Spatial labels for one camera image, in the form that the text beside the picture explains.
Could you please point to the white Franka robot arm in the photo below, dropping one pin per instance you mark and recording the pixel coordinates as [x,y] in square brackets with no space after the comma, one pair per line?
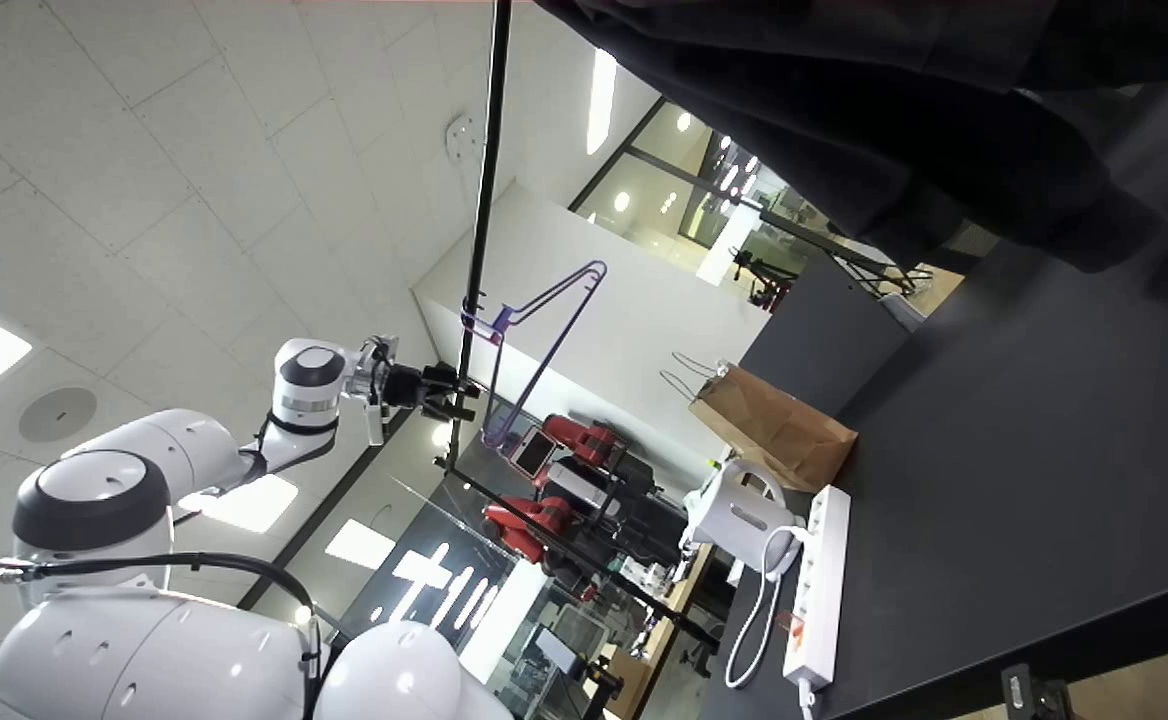
[129,652]

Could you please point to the purple clothes hanger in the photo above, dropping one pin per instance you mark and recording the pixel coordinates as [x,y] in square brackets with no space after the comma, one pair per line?
[598,267]

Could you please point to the brown paper bag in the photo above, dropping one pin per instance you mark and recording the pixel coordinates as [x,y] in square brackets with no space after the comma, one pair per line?
[778,427]

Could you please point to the white power strip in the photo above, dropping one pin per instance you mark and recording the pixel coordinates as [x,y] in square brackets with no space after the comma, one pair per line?
[817,584]

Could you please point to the round grey ceiling speaker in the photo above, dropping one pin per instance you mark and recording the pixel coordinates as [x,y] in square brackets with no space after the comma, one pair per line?
[58,413]

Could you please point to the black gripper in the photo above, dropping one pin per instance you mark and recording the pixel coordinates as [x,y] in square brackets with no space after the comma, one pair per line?
[404,386]

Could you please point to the black clothes rail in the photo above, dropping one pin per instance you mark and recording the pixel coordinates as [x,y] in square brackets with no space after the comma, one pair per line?
[486,160]

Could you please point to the black hanging garment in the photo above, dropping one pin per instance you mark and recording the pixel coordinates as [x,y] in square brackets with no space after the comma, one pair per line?
[879,106]

